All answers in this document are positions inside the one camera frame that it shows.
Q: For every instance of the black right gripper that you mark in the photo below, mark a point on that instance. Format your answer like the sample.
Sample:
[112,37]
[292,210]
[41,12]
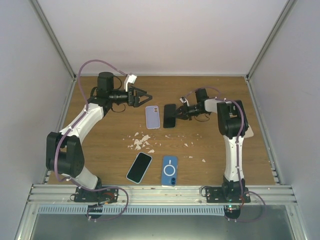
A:
[182,117]

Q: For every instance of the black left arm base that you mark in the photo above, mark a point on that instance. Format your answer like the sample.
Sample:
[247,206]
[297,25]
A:
[105,196]

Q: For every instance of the white slotted cable duct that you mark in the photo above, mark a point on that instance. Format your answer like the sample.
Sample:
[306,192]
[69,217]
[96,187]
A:
[134,210]

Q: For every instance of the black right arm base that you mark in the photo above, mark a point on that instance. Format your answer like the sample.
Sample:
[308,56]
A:
[221,194]

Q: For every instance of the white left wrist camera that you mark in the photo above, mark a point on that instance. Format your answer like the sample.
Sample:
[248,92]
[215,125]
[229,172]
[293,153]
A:
[130,79]

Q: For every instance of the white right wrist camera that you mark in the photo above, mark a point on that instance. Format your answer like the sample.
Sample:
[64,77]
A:
[184,101]

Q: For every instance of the dark green smartphone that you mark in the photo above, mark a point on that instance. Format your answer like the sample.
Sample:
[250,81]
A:
[169,119]

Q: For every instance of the white phone stand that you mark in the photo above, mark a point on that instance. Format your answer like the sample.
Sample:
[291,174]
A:
[249,132]

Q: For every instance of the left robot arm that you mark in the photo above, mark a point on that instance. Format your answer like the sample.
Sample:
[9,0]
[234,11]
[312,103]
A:
[64,153]

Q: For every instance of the phone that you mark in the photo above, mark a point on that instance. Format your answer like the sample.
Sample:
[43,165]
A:
[139,168]

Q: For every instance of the lavender phone case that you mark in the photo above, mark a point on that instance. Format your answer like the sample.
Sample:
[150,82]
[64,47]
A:
[152,116]

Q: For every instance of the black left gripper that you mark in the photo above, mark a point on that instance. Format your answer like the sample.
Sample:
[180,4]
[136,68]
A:
[133,100]

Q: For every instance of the white debris pile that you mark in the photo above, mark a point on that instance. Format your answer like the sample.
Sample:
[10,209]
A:
[141,141]

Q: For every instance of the aluminium front rail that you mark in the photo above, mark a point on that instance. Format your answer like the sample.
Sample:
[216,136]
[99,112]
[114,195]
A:
[162,195]

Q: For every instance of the blue magsafe phone case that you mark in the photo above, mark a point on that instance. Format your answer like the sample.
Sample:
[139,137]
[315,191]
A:
[169,172]

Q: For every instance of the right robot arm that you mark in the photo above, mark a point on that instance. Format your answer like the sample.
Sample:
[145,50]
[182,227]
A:
[232,125]

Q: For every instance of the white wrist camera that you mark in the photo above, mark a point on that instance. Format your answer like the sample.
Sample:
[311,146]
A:
[184,101]
[130,79]

